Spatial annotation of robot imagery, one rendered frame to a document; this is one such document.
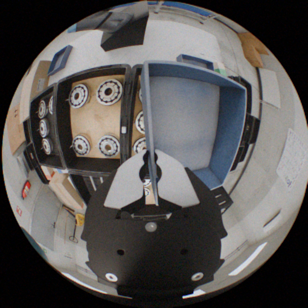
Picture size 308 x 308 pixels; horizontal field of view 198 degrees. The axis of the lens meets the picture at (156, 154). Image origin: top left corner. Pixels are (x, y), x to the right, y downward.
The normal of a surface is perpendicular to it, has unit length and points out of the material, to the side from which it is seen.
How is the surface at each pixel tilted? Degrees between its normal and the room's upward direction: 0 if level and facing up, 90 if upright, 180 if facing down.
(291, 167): 90
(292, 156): 90
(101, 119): 0
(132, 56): 0
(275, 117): 90
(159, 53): 0
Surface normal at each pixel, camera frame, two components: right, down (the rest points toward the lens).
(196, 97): 0.18, 0.52
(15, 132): 1.00, -0.03
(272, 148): -0.99, 0.12
